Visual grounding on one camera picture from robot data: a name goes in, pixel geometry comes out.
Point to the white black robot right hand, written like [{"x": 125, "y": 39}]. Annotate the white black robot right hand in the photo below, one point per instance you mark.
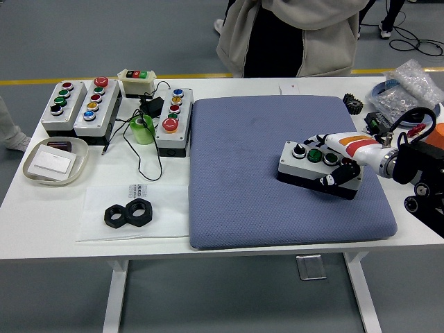
[{"x": 360, "y": 147}]

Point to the four-button box with selector knob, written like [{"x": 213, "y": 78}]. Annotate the four-button box with selector knob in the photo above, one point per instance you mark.
[{"x": 298, "y": 166}]

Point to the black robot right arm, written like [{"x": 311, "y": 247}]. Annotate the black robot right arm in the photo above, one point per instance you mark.
[{"x": 419, "y": 163}]

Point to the five-button box, no label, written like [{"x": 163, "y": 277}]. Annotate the five-button box, no label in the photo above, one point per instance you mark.
[{"x": 184, "y": 111}]

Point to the five-button box, white label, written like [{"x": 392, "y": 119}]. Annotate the five-button box, white label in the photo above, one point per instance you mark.
[{"x": 104, "y": 107}]

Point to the four-button box, black button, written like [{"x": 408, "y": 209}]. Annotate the four-button box, black button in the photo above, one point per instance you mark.
[{"x": 69, "y": 111}]

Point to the black module with green terminal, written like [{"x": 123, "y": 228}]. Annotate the black module with green terminal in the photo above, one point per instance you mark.
[{"x": 376, "y": 121}]

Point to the black gear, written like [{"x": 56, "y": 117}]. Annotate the black gear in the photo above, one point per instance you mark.
[{"x": 352, "y": 104}]

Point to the blue plate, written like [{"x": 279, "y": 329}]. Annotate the blue plate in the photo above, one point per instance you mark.
[{"x": 376, "y": 91}]

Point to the clear bag of washers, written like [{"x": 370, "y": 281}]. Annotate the clear bag of washers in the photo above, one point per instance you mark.
[{"x": 406, "y": 90}]

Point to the orange cylinder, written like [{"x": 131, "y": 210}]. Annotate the orange cylinder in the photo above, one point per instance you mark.
[{"x": 437, "y": 133}]

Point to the blue-grey padded mat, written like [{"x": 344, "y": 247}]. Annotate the blue-grey padded mat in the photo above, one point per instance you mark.
[{"x": 243, "y": 180}]

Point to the metal floor plate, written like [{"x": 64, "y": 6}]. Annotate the metal floor plate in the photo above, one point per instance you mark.
[{"x": 310, "y": 267}]

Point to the background person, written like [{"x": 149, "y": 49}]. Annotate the background person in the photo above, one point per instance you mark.
[{"x": 392, "y": 14}]

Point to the white table leg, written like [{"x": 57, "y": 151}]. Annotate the white table leg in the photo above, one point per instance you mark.
[
  {"x": 364, "y": 295},
  {"x": 112, "y": 298}
]

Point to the clear printed plastic bag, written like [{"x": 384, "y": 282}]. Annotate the clear printed plastic bag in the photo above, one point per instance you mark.
[{"x": 166, "y": 215}]

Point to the black power adapter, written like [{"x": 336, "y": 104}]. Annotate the black power adapter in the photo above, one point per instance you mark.
[{"x": 152, "y": 105}]

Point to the green tape roll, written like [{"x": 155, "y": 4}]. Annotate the green tape roll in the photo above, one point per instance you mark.
[{"x": 141, "y": 133}]

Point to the large black hex nut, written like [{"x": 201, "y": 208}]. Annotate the large black hex nut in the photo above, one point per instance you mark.
[{"x": 133, "y": 215}]

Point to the small black hex nut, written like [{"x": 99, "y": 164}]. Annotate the small black hex nut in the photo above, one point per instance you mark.
[{"x": 110, "y": 222}]

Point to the white oval tray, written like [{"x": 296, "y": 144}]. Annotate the white oval tray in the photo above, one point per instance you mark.
[{"x": 79, "y": 156}]

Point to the dark brown small block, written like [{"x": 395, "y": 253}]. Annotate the dark brown small block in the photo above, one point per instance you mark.
[{"x": 59, "y": 145}]

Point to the passing person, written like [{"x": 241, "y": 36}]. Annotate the passing person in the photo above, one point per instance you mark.
[{"x": 8, "y": 128}]

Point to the cream three-button switch box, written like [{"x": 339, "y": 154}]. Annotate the cream three-button switch box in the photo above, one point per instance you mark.
[{"x": 137, "y": 83}]

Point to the white wall switch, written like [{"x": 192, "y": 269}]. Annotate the white wall switch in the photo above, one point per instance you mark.
[{"x": 52, "y": 162}]

